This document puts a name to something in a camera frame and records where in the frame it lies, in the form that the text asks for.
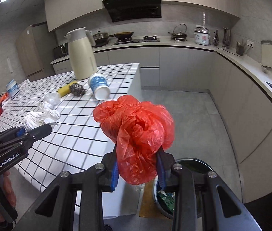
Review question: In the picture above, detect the kettle on burner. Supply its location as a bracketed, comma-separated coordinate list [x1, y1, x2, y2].
[168, 23, 188, 41]

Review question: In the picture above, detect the green milk carton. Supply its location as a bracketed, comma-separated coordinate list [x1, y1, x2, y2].
[157, 190, 175, 214]

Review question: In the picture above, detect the wooden stool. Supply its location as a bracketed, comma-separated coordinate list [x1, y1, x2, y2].
[139, 180, 166, 219]

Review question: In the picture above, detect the white cutting board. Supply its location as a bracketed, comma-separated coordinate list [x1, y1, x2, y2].
[261, 40, 272, 68]

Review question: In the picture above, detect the black microwave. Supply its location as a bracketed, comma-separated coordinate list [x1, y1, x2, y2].
[53, 43, 69, 59]

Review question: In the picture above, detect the dark bottle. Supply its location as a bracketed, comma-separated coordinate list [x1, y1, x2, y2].
[213, 29, 219, 46]

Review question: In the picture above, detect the clear plastic bag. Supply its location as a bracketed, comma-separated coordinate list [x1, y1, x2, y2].
[43, 92, 60, 109]

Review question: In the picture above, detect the yellow sponge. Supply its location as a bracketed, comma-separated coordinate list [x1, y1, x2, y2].
[57, 81, 78, 98]

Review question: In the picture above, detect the black cooking pot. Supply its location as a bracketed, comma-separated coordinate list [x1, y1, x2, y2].
[93, 31, 113, 48]

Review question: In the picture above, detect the black trash bucket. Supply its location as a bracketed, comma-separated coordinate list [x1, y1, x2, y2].
[152, 157, 215, 220]

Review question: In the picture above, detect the blue white paper cup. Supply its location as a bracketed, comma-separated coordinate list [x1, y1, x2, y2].
[88, 74, 110, 101]

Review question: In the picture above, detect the steel knife rack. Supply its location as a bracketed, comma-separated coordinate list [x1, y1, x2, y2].
[223, 28, 231, 49]

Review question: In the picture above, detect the cream thermos jug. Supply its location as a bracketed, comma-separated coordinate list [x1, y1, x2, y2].
[65, 27, 97, 80]

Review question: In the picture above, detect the white tissue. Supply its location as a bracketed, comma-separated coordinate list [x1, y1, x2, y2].
[23, 101, 61, 132]

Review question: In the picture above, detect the steel wool scrubber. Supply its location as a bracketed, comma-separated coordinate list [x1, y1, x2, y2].
[69, 83, 86, 96]

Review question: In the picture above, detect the white rice cooker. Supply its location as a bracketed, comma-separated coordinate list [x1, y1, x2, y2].
[194, 27, 210, 45]

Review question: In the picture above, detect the red plastic bag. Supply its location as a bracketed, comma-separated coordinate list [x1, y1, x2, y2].
[93, 95, 175, 185]

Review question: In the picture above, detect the black range hood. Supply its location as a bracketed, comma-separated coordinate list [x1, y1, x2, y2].
[102, 0, 162, 23]

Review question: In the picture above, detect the gas stove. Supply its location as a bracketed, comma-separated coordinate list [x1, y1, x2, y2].
[114, 35, 160, 45]

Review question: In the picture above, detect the refrigerator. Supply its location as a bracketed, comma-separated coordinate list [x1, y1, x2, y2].
[16, 22, 57, 81]

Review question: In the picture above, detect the utensil holder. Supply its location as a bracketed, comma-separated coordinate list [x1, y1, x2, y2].
[236, 40, 247, 56]

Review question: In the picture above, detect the white blue jar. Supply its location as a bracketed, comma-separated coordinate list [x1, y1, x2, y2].
[6, 79, 20, 99]

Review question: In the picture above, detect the wok pan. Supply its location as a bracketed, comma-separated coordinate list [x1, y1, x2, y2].
[113, 31, 134, 39]

